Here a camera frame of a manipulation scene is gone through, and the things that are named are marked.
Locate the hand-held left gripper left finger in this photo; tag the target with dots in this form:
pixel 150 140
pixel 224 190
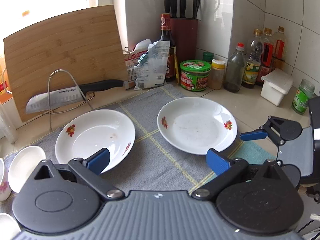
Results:
pixel 98 161

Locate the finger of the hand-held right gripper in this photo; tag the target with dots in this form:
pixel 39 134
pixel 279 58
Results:
pixel 252 135

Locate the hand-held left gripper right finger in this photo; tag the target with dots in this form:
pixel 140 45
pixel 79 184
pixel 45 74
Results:
pixel 216 163

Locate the white floral bowl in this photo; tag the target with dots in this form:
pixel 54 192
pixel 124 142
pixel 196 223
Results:
pixel 6 226
pixel 3 180

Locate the white seasoning box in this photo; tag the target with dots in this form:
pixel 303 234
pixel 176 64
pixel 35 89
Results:
pixel 275 90

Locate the green glass jar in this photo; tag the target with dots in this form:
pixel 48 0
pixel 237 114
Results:
pixel 301 100

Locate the grey checked cloth mat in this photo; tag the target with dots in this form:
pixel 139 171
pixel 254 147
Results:
pixel 155 155

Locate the yellow-labelled oil bottle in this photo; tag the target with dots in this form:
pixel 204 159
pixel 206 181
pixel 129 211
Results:
pixel 251 72

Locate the yellow-lidded spice jar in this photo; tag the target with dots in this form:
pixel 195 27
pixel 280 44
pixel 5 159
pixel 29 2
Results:
pixel 216 77

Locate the clear red-capped glass bottle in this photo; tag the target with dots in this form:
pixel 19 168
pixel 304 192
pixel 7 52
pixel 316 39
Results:
pixel 233 67

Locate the green-lidded sauce jar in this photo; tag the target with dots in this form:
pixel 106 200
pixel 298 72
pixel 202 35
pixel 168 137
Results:
pixel 195 78

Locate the red-labelled dark bottle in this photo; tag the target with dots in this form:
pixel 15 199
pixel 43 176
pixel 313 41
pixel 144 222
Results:
pixel 267 52

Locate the small green-capped jar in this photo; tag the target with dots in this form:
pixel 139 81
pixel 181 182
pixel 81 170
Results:
pixel 207 56

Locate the red-labelled clear bottle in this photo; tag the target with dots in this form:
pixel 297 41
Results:
pixel 280 45

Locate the red and white packet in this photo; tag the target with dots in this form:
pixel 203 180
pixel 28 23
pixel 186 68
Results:
pixel 131 62

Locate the white printed plastic bag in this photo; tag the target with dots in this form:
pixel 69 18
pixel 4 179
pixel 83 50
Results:
pixel 150 67

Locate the green binder clip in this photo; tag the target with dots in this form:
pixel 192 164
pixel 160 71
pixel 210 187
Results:
pixel 142 58

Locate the metal binder clip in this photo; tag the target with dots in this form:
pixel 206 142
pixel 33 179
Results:
pixel 127 51

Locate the dark red knife block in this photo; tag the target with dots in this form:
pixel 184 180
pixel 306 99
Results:
pixel 185 40

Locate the bamboo cutting board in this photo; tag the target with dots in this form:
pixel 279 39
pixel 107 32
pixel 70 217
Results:
pixel 62 50

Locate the large orange oil bottle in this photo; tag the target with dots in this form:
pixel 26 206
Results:
pixel 3 85

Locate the dark soy sauce bottle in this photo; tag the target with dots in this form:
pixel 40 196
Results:
pixel 165 30

